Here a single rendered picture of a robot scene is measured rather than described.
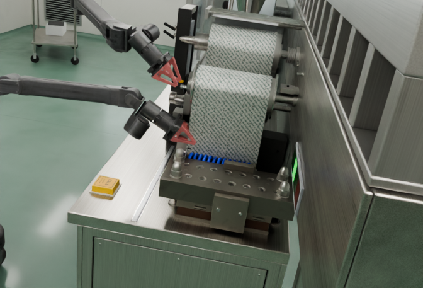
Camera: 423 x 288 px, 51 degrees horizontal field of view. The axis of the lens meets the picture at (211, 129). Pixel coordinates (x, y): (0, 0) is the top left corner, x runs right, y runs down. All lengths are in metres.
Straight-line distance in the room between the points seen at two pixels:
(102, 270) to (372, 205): 1.06
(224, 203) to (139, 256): 0.31
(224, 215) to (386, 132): 0.83
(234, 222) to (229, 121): 0.32
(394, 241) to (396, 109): 0.16
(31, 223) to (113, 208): 1.55
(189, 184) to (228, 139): 0.23
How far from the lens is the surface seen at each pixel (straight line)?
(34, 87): 1.48
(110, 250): 1.41
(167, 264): 1.39
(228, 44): 1.57
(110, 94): 1.41
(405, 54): 0.51
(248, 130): 1.40
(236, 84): 1.37
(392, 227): 0.57
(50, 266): 2.59
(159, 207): 1.41
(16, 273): 2.58
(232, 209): 1.28
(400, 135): 0.53
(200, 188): 1.28
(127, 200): 1.43
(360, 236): 0.58
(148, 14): 7.18
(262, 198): 1.28
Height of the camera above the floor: 1.68
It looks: 23 degrees down
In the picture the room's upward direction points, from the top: 8 degrees clockwise
